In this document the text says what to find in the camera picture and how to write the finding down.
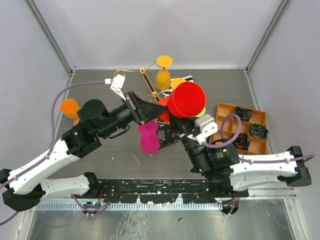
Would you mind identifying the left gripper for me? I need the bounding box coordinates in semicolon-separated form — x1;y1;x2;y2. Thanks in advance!
99;91;168;139

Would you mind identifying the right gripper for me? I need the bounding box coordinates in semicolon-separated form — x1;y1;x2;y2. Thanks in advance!
166;102;213;173

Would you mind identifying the green plastic wine glass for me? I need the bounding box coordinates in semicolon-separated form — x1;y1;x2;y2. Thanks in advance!
196;107;206;118

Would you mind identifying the red plastic wine glass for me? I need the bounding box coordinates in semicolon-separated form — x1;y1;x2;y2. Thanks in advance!
158;81;207;122

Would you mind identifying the pink plastic wine glass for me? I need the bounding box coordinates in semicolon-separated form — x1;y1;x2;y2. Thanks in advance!
137;120;160;155

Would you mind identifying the gold wine glass rack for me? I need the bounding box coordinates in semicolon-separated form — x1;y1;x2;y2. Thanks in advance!
114;62;181;148

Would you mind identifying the yellow wine glass cluster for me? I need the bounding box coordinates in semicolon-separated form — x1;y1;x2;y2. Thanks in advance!
155;55;173;90

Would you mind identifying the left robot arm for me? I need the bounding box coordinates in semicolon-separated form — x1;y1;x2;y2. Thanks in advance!
0;91;167;212

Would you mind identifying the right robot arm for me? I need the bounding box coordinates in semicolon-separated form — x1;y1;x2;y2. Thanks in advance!
169;114;314;197

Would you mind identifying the orange plastic wine glass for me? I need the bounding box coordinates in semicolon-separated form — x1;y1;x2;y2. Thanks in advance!
60;98;80;125

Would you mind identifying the black white striped cloth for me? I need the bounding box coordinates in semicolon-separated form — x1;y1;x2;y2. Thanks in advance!
161;75;194;98

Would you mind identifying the rolled dark sock middle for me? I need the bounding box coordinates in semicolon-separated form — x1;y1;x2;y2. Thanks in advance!
233;132;251;151

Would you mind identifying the rolled dark sock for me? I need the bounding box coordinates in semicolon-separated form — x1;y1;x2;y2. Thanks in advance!
233;106;253;122
233;132;251;151
249;123;269;140

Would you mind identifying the rolled dark sock top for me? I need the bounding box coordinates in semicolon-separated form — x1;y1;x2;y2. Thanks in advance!
233;106;253;122

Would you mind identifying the rolled dark sock right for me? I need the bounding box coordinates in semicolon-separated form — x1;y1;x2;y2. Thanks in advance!
249;123;269;140

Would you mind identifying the orange wooden compartment tray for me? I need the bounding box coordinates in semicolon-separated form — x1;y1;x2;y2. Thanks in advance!
210;102;268;155

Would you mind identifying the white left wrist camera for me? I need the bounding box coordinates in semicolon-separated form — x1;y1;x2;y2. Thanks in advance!
104;74;126;100

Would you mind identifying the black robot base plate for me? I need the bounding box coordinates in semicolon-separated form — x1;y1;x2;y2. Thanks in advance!
75;179;249;204

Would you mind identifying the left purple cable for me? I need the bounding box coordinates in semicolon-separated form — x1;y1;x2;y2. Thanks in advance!
0;78;113;226

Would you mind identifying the aluminium frame rail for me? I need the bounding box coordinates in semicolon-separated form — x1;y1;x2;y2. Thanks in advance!
33;177;297;215

